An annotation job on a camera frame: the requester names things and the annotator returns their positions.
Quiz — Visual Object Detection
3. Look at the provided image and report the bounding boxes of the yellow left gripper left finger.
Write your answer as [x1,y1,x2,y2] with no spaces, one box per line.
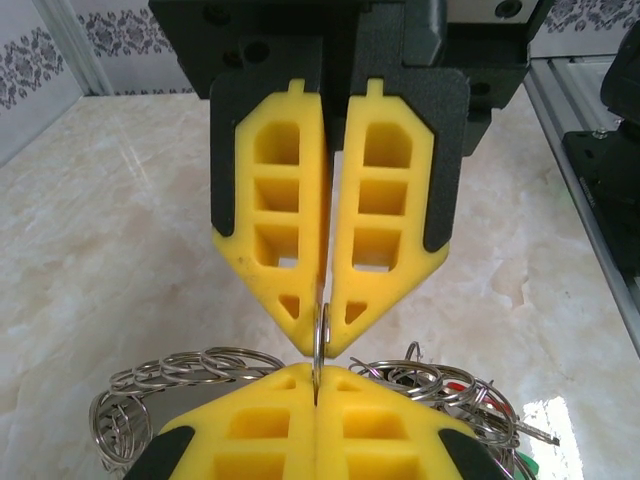
[129,363,319,480]

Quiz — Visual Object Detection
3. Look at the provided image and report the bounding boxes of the green key tag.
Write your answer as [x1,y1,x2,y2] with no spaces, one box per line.
[517,449,541,480]

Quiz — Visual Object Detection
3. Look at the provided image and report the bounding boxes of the steel split key ring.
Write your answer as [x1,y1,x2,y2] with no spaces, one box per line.
[311,301,333,396]

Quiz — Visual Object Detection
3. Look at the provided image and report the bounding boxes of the aluminium right frame post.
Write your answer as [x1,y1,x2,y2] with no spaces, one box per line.
[47,0,114,97]

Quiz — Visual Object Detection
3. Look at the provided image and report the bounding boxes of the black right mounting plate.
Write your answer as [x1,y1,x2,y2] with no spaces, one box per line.
[562,127,640,281]

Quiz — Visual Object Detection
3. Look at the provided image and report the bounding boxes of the metal disc with key rings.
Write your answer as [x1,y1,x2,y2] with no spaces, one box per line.
[88,341,564,480]

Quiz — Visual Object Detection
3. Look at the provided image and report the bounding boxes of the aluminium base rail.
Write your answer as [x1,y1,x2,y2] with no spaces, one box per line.
[527,53,640,326]

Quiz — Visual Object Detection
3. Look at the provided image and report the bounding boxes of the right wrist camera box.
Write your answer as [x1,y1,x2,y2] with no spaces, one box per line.
[442,0,544,25]

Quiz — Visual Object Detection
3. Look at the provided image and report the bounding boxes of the red key tag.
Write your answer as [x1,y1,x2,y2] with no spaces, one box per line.
[444,380,506,421]

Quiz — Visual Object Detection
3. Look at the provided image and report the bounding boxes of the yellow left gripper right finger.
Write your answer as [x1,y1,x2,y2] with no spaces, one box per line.
[316,365,511,480]

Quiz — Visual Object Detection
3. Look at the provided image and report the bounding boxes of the silver key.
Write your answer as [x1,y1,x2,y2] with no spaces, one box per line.
[514,419,562,447]

